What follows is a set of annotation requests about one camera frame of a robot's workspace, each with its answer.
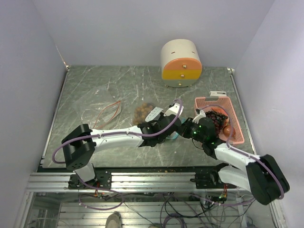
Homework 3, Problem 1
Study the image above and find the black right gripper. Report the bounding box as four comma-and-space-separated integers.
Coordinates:
176, 117, 205, 143

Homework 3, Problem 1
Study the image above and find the fake purple grape bunch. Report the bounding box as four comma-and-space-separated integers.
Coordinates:
206, 111, 228, 135

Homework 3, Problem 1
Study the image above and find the fake brown round fruit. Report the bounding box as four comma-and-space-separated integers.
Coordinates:
222, 125, 236, 137

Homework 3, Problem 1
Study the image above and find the pink perforated plastic basket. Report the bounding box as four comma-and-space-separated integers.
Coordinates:
194, 96, 245, 145

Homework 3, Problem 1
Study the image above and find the orange zip top bag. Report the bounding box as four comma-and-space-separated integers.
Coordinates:
73, 85, 122, 130

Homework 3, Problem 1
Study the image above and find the blue zip top bag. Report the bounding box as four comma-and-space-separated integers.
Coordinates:
132, 104, 185, 146

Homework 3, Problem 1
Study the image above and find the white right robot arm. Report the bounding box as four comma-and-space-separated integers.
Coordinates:
177, 117, 290, 205

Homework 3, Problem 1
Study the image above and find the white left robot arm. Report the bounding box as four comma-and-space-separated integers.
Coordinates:
61, 114, 182, 189

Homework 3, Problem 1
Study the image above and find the fake brown longan bunch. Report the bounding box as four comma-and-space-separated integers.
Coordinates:
133, 103, 155, 125

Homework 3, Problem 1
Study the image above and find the small white plastic clip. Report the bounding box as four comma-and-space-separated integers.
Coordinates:
209, 91, 227, 97

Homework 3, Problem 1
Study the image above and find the round mini drawer cabinet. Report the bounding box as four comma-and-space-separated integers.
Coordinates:
161, 39, 203, 88

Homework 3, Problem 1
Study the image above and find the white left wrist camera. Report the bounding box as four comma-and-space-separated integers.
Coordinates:
163, 103, 184, 117

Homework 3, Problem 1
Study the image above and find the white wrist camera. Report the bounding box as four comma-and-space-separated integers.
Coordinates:
192, 108, 206, 124
163, 103, 184, 117

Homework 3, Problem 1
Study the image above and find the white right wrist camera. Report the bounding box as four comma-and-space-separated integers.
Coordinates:
192, 108, 206, 124

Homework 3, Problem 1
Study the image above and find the aluminium rail frame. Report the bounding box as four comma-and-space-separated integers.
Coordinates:
14, 163, 288, 228

